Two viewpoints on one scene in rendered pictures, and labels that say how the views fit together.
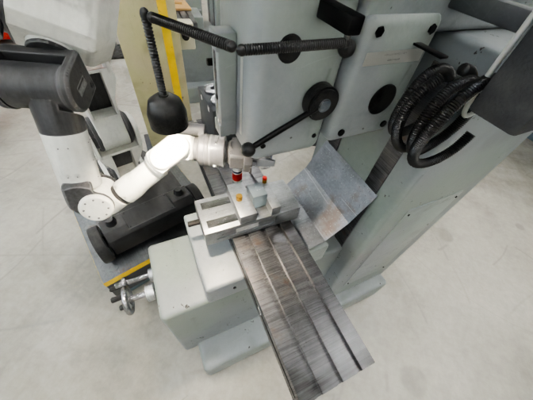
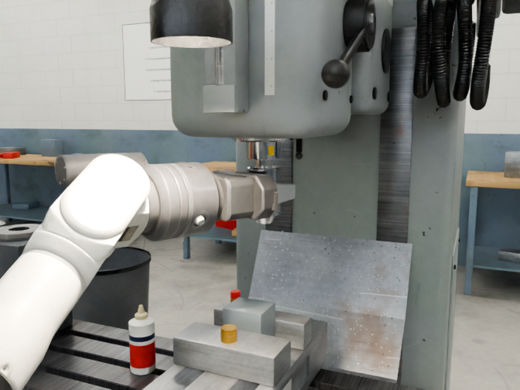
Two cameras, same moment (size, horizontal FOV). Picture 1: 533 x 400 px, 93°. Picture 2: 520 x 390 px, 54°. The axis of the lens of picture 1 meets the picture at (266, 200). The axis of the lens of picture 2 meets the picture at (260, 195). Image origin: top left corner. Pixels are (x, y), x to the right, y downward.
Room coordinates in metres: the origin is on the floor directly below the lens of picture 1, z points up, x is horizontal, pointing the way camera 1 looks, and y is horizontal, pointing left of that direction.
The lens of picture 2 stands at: (0.00, 0.43, 1.33)
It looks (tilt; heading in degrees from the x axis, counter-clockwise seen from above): 9 degrees down; 324
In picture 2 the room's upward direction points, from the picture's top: straight up
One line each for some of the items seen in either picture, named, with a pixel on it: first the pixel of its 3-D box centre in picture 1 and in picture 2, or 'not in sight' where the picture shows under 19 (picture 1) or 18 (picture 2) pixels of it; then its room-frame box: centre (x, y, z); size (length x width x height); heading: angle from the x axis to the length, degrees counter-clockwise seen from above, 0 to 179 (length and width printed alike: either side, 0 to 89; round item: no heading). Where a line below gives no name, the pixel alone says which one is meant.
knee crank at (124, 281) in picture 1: (134, 279); not in sight; (0.40, 0.55, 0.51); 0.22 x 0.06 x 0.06; 121
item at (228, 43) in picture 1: (193, 32); not in sight; (0.37, 0.13, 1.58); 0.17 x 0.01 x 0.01; 64
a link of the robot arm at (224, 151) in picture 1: (231, 153); (210, 198); (0.55, 0.12, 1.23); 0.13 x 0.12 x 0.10; 6
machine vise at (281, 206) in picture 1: (247, 206); (240, 367); (0.56, 0.06, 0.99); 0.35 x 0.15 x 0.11; 120
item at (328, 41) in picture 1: (297, 46); not in sight; (0.38, -0.01, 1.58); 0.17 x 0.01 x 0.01; 121
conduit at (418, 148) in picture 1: (427, 110); (439, 46); (0.52, -0.31, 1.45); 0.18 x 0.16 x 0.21; 121
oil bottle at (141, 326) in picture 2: (237, 170); (141, 336); (0.73, 0.13, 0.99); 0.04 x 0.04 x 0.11
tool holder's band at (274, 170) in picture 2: not in sight; (264, 169); (0.56, 0.02, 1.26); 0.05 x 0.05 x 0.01
